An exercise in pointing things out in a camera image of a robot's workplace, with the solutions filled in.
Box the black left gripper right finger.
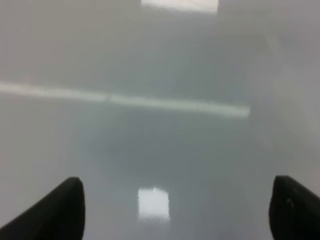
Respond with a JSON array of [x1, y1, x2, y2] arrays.
[[268, 175, 320, 240]]

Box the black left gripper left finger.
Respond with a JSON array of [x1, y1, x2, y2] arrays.
[[0, 176, 85, 240]]

